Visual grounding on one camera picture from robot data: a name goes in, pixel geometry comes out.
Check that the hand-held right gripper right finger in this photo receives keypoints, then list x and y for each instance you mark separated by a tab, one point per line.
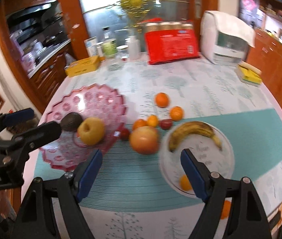
193	176

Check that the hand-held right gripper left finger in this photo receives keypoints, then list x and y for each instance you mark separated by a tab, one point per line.
89	174

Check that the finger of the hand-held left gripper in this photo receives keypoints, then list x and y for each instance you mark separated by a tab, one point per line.
43	132
18	115

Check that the dark avocado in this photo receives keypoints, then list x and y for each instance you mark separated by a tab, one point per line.
72	122

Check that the white round plate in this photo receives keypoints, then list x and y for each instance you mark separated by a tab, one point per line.
218	159

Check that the ripe banana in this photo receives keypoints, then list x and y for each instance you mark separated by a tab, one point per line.
193	129

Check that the pink glass fruit bowl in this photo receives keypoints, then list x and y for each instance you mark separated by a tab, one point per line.
93	99

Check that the small red fruit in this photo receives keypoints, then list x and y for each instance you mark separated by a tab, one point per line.
166	124
124	133

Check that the large red yellow apple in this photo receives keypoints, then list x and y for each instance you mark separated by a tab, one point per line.
143	139

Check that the small orange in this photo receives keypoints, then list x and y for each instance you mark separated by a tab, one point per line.
139	124
184	182
176	113
152	120
161	99

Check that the yellow pear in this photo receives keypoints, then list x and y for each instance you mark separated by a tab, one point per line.
91	132

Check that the kitchen counter cabinet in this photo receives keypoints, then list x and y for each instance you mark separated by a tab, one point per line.
48	67

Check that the yellow flat box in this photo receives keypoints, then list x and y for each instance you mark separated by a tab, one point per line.
82	66

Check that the tree print tablecloth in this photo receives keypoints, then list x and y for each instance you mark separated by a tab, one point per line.
193	87

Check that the white carton box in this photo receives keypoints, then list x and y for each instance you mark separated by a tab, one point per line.
91	46

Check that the range hood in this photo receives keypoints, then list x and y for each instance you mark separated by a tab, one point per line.
31	12

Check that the green label glass bottle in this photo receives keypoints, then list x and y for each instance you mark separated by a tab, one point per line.
109	46

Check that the yellow sponge pack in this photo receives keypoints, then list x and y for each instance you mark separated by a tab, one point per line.
249	73

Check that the white plastic bottle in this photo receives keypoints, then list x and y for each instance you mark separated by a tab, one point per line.
133	48

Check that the white countertop appliance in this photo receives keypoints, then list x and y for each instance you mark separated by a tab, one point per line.
228	49

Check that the red plastic packet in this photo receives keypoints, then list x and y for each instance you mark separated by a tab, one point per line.
172	46

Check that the wooden sideboard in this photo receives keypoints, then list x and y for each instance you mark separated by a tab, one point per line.
273	57

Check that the gold lid jar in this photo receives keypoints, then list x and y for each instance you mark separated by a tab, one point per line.
187	26
177	26
166	26
152	26

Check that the yellow flower decoration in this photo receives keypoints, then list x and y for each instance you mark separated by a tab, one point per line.
134	2

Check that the white towel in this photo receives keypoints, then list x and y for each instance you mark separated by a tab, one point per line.
230	22

